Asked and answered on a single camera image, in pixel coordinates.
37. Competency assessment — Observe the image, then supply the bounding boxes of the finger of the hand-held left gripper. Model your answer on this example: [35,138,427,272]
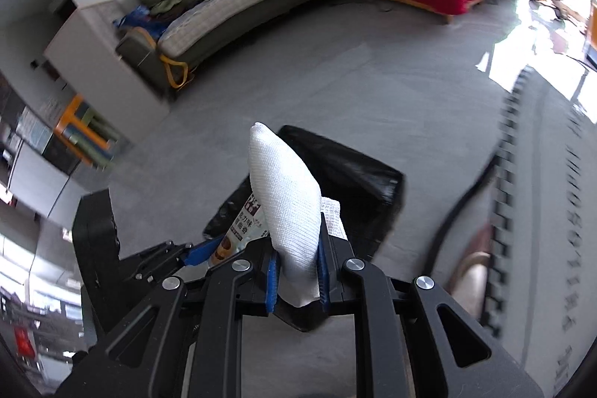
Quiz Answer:
[119,237,224,287]

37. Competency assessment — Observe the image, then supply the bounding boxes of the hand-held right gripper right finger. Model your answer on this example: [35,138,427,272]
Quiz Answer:
[317,211,544,398]

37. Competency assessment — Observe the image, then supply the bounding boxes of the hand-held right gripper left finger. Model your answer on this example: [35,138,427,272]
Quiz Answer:
[70,239,283,398]

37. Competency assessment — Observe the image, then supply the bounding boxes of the white printed snack packet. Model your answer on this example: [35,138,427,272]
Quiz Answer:
[207,193,271,268]

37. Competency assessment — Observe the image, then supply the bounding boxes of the white cloth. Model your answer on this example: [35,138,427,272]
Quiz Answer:
[247,122,350,309]

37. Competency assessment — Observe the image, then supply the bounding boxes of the black trash bag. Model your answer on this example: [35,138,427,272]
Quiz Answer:
[203,125,406,268]

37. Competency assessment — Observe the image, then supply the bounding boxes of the orange shelf unit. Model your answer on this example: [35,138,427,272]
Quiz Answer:
[53,95,117,168]

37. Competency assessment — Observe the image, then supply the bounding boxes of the beige rounded object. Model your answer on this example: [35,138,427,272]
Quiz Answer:
[448,225,495,319]

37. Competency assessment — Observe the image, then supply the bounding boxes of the white cabinet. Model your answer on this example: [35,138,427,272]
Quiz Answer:
[44,4,171,142]

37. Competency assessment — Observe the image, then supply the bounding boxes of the blue bag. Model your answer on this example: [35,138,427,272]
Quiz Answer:
[114,4,162,37]

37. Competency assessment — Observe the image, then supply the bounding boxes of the green clothes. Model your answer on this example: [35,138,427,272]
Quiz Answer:
[149,0,185,14]

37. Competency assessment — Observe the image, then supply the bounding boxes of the grey green sofa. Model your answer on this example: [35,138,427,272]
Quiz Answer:
[116,0,348,98]

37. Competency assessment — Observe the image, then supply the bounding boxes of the black cable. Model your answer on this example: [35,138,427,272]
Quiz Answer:
[422,156,497,278]

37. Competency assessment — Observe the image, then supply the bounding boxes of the wooden frame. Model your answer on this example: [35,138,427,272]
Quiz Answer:
[364,0,488,26]

